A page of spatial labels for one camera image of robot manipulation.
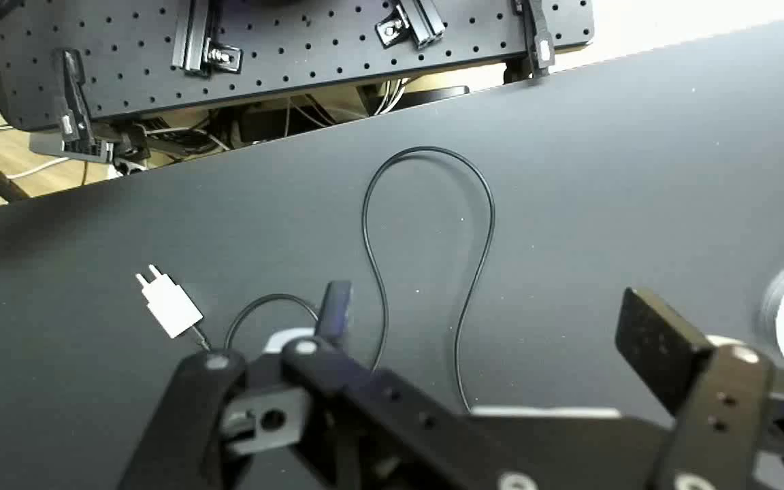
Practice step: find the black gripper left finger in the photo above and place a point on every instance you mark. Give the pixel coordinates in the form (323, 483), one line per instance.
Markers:
(230, 417)

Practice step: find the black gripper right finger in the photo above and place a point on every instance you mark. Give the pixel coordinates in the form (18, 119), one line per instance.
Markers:
(720, 410)

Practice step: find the white charger plug adapter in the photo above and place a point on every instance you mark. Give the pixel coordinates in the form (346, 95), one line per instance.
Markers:
(173, 311)

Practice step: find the black lever clamp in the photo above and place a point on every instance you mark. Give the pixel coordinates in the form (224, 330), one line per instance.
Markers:
(77, 110)

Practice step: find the black perforated breadboard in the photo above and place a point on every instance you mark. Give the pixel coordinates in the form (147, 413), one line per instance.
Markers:
(319, 46)

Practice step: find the aluminium extrusion bracket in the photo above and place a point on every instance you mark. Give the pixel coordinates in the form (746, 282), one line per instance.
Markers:
(203, 42)

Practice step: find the black clamp post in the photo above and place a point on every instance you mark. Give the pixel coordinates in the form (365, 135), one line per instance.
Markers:
(537, 42)

